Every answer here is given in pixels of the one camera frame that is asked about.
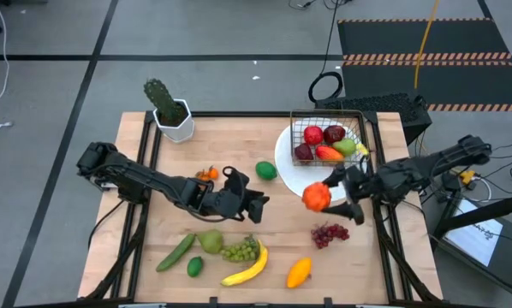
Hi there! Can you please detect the white plate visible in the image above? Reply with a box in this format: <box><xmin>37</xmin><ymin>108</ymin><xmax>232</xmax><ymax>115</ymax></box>
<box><xmin>274</xmin><ymin>117</ymin><xmax>368</xmax><ymax>203</ymax></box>

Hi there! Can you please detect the black hazard-striped floor mat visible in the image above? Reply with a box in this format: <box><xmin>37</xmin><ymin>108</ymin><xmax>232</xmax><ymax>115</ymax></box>
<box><xmin>336</xmin><ymin>17</ymin><xmax>512</xmax><ymax>113</ymax></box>

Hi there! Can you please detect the small green lime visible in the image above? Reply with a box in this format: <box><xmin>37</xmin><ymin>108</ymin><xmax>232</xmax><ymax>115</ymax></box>
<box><xmin>186</xmin><ymin>255</ymin><xmax>205</xmax><ymax>278</ymax></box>

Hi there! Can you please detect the wire basket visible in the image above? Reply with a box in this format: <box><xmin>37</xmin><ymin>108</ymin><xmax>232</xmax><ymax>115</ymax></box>
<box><xmin>289</xmin><ymin>109</ymin><xmax>371</xmax><ymax>168</ymax></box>

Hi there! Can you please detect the yellow banana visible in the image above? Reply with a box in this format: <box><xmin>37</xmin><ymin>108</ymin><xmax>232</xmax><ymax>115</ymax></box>
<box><xmin>220</xmin><ymin>239</ymin><xmax>269</xmax><ymax>287</ymax></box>

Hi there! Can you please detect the green cactus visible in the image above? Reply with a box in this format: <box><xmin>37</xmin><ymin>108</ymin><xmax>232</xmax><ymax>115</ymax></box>
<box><xmin>143</xmin><ymin>78</ymin><xmax>188</xmax><ymax>125</ymax></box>

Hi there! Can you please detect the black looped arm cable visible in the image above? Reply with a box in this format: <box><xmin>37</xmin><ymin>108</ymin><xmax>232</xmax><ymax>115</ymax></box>
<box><xmin>87</xmin><ymin>198</ymin><xmax>124</xmax><ymax>249</ymax></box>

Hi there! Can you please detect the red grape bunch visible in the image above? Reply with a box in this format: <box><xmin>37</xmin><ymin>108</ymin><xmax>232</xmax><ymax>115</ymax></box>
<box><xmin>310</xmin><ymin>221</ymin><xmax>351</xmax><ymax>250</ymax></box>

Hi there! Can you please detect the black perforated box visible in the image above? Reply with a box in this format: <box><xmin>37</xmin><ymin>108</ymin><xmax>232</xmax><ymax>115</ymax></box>
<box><xmin>314</xmin><ymin>92</ymin><xmax>433</xmax><ymax>146</ymax></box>

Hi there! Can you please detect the small orange tomatoes cluster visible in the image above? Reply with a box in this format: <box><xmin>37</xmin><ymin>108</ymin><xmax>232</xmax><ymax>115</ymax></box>
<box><xmin>195</xmin><ymin>165</ymin><xmax>220</xmax><ymax>183</ymax></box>

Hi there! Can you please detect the red orange mango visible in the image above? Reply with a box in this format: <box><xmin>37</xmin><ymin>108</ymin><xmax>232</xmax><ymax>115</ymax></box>
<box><xmin>315</xmin><ymin>144</ymin><xmax>345</xmax><ymax>163</ymax></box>

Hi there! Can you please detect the large green lime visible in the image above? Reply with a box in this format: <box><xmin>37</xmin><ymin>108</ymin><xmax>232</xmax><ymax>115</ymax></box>
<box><xmin>254</xmin><ymin>161</ymin><xmax>278</xmax><ymax>181</ymax></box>

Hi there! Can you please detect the green pear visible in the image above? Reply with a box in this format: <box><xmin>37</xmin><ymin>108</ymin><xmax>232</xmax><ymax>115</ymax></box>
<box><xmin>196</xmin><ymin>228</ymin><xmax>224</xmax><ymax>255</ymax></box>

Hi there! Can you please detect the dark red pomegranate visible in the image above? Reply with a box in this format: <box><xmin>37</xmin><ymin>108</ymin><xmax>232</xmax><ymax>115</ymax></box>
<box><xmin>294</xmin><ymin>143</ymin><xmax>314</xmax><ymax>162</ymax></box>

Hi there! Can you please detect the dark red apple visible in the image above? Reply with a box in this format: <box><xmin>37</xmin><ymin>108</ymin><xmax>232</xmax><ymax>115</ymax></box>
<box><xmin>323</xmin><ymin>124</ymin><xmax>347</xmax><ymax>145</ymax></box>

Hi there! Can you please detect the black hanging coiled cable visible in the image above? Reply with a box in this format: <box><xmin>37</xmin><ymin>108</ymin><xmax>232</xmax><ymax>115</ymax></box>
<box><xmin>307</xmin><ymin>0</ymin><xmax>345</xmax><ymax>104</ymax></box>

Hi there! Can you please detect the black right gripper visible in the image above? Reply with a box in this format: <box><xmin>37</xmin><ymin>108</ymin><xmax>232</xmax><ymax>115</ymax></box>
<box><xmin>322</xmin><ymin>164</ymin><xmax>389</xmax><ymax>227</ymax></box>

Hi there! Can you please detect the black support beam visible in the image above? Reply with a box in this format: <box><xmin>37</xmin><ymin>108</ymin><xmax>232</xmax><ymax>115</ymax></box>
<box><xmin>433</xmin><ymin>200</ymin><xmax>512</xmax><ymax>239</ymax></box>

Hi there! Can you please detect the bright red round fruit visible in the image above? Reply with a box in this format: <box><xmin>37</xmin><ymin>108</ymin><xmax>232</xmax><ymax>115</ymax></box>
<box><xmin>303</xmin><ymin>125</ymin><xmax>324</xmax><ymax>146</ymax></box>

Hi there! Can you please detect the green grape bunch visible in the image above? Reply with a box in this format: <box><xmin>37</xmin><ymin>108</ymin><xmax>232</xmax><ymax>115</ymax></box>
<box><xmin>219</xmin><ymin>234</ymin><xmax>260</xmax><ymax>264</ymax></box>

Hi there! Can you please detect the pale green fruit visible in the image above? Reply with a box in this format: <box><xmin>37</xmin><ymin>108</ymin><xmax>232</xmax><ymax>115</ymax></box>
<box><xmin>332</xmin><ymin>137</ymin><xmax>358</xmax><ymax>158</ymax></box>

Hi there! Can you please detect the yellow orange lemon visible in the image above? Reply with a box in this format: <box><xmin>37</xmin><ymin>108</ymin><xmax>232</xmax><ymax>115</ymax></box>
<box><xmin>286</xmin><ymin>256</ymin><xmax>313</xmax><ymax>290</ymax></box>

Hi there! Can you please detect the monitor with white screen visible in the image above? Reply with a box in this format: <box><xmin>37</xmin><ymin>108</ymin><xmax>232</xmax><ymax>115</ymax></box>
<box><xmin>426</xmin><ymin>194</ymin><xmax>512</xmax><ymax>296</ymax></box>

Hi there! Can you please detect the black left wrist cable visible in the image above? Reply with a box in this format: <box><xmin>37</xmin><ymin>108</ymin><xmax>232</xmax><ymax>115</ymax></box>
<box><xmin>170</xmin><ymin>165</ymin><xmax>249</xmax><ymax>223</ymax></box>

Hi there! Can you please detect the yellow cable connector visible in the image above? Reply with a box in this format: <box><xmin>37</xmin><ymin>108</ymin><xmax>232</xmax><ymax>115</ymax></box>
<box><xmin>455</xmin><ymin>169</ymin><xmax>478</xmax><ymax>186</ymax></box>

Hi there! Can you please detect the red bell pepper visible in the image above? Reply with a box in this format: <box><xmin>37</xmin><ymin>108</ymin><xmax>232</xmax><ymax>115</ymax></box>
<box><xmin>301</xmin><ymin>181</ymin><xmax>333</xmax><ymax>214</ymax></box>

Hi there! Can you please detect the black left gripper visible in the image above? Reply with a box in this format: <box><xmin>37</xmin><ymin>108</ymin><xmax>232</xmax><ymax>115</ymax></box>
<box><xmin>198</xmin><ymin>167</ymin><xmax>271</xmax><ymax>225</ymax></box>

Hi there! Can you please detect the yellow hanging cable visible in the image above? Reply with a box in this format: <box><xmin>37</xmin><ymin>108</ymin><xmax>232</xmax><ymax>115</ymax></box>
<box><xmin>413</xmin><ymin>0</ymin><xmax>441</xmax><ymax>90</ymax></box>

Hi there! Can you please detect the green cucumber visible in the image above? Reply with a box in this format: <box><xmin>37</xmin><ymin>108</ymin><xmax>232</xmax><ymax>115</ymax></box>
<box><xmin>155</xmin><ymin>232</ymin><xmax>197</xmax><ymax>273</ymax></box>

